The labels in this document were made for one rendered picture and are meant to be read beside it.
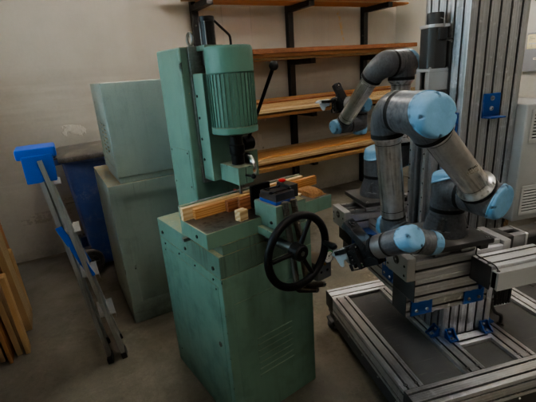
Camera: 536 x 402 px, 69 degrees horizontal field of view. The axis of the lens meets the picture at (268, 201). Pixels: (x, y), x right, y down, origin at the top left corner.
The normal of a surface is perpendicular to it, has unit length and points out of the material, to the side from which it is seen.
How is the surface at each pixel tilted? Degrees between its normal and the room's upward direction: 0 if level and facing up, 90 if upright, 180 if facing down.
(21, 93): 90
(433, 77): 90
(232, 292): 90
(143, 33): 90
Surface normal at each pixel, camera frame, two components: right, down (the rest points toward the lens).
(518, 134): -0.97, 0.14
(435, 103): 0.35, 0.19
